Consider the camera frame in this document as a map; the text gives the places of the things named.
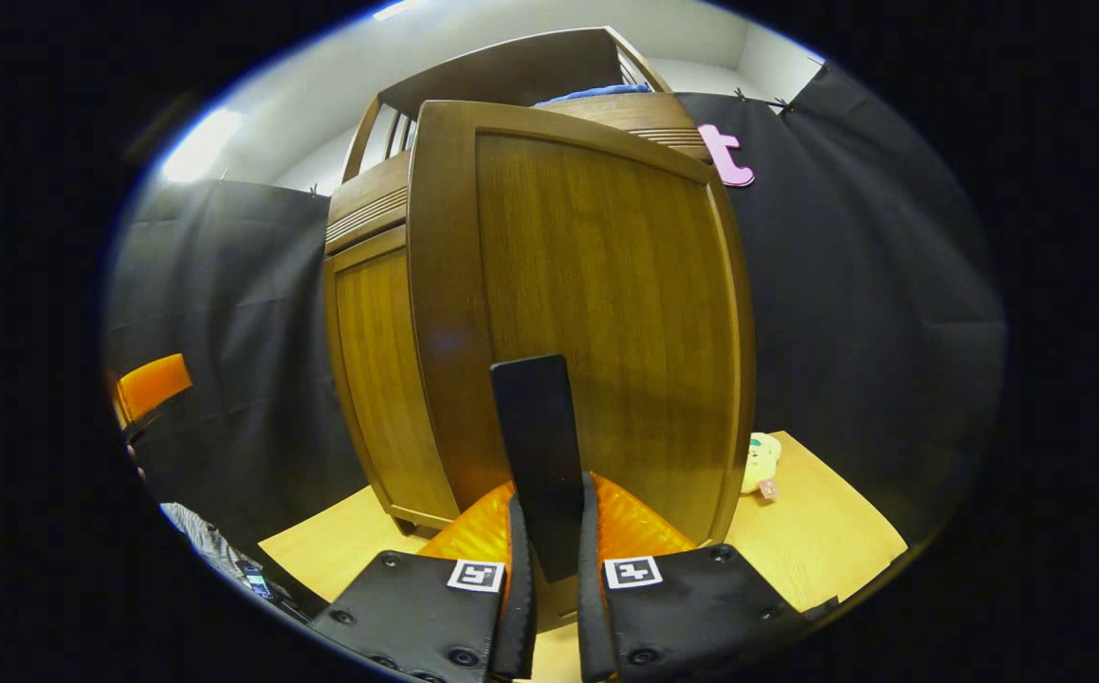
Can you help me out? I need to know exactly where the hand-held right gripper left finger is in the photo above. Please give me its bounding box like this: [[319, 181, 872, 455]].
[[310, 479, 539, 683]]

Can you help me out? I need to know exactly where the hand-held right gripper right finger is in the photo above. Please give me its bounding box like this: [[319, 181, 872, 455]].
[[576, 471, 811, 683]]

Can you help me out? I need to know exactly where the black door handle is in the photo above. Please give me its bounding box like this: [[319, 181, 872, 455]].
[[490, 354, 588, 581]]

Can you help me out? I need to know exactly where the wooden double-door shoe cabinet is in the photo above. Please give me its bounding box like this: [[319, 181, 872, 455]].
[[323, 27, 716, 537]]

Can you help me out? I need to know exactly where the grey patterned clothing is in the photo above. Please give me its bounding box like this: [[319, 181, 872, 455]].
[[160, 503, 261, 587]]

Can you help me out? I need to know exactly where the pale yellow plush toy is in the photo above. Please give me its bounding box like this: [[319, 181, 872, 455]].
[[741, 432, 783, 501]]

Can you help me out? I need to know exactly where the black backdrop cloth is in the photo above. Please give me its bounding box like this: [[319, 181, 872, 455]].
[[103, 62, 1007, 570]]

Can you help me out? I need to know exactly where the blue folded towel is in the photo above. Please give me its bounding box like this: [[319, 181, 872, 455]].
[[533, 83, 652, 107]]

